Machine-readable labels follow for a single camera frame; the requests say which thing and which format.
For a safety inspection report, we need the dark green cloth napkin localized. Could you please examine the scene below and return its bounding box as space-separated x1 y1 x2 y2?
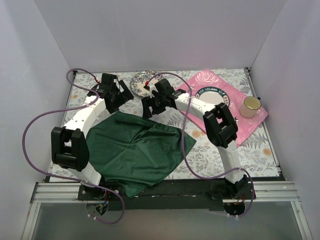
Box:
86 112 196 198

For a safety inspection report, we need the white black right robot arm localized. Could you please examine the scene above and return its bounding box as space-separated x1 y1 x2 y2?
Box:
141 79 248 199

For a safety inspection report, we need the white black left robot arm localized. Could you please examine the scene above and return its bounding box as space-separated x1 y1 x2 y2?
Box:
51 73 134 200

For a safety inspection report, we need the blue floral ceramic plate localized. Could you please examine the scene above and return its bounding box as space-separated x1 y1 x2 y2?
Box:
129 70 157 98

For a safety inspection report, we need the green rimmed white plate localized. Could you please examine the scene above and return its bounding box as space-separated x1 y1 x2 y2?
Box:
195 86 230 107

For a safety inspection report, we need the cream enamel mug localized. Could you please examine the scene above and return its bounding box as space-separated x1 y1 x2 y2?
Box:
239 96 262 118

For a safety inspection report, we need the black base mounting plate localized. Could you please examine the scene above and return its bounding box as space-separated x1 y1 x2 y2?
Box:
77 181 257 212

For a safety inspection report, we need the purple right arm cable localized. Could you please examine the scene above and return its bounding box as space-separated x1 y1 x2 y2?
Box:
144 72 255 218

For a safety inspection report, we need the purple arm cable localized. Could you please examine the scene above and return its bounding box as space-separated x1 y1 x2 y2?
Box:
144 72 255 218
22 67 126 225

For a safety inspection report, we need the aluminium frame rail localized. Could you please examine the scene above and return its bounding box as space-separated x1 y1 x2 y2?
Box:
21 181 312 240

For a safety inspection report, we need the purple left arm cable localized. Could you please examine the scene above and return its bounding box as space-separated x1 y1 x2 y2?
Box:
22 67 126 225

